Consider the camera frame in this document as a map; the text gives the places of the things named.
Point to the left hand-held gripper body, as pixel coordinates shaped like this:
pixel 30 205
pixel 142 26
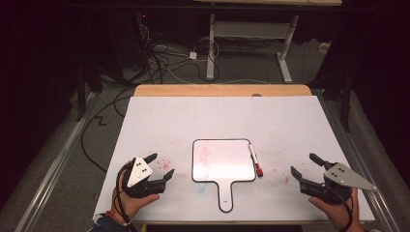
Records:
pixel 138 170

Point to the black stand leg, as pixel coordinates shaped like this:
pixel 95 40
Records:
pixel 346 106
pixel 80 96

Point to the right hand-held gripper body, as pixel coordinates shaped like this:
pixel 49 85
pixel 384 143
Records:
pixel 341 180

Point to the white marker with red cap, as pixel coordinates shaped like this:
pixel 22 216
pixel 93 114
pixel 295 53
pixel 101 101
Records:
pixel 254 159

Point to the white paddle whiteboard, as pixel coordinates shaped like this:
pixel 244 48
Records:
pixel 222 161

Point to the white wall box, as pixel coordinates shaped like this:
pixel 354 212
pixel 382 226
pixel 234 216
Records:
pixel 324 47

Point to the white desk frame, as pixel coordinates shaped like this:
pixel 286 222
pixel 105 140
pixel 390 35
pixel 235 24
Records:
pixel 211 48

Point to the white power adapter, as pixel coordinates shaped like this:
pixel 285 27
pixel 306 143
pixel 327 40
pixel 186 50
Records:
pixel 192 55

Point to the person's left hand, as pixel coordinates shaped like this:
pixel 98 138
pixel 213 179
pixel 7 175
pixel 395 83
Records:
pixel 129 204

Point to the metal floor rail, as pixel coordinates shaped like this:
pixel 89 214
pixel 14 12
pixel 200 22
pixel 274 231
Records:
pixel 353 161
pixel 54 167

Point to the white table sheet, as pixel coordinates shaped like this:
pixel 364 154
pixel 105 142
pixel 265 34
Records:
pixel 225 119

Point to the wooden table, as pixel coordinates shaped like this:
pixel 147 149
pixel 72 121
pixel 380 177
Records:
pixel 193 90

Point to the person's right hand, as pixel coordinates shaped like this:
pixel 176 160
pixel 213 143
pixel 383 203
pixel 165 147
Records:
pixel 335 214

